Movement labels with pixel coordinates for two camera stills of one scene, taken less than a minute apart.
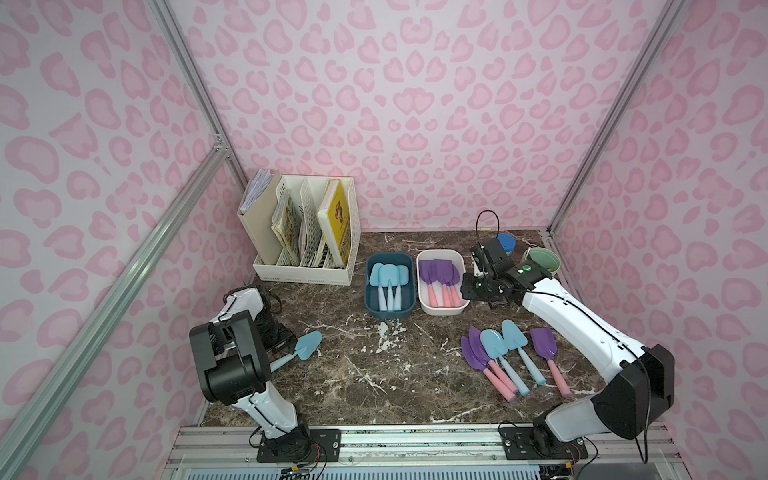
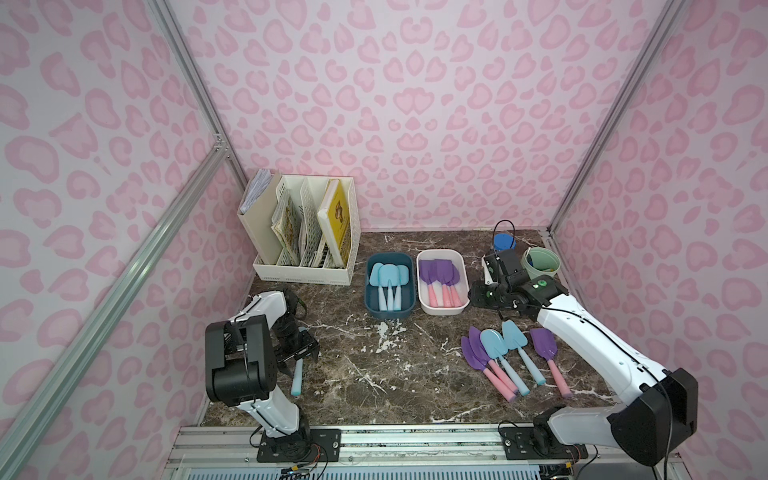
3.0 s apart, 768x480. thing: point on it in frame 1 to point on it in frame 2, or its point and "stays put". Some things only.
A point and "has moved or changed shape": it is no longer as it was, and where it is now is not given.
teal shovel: x=304 y=348 has moved or changed shape
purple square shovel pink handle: x=427 y=272 stays put
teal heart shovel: x=403 y=280 stays put
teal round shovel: x=388 y=276 stays put
